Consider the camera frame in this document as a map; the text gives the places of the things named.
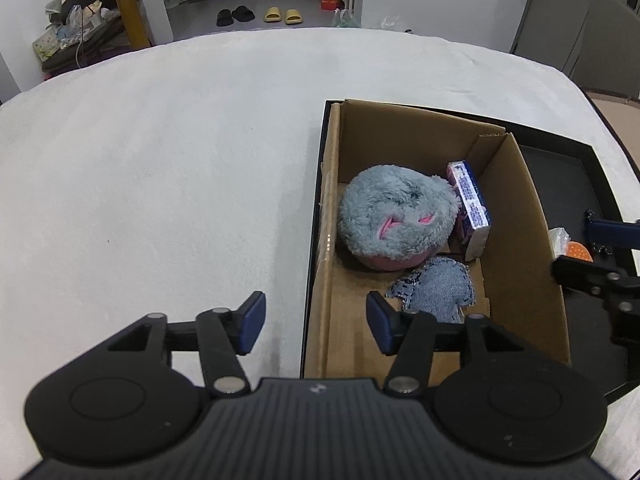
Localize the yellow slipper left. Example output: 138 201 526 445
264 6 282 24

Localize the green plastic bag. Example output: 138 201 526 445
331 9 360 28

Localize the brown cardboard box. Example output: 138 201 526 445
302 100 570 379

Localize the blue tissue pack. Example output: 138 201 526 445
446 160 491 261

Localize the clear plastic bag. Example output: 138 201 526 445
380 15 413 34

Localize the blue denim fabric patch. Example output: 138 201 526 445
385 256 476 324

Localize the white small pouch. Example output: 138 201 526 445
548 226 572 258

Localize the grey-blue plush toy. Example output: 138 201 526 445
337 165 460 271

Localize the black slipper left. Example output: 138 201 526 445
216 9 234 27

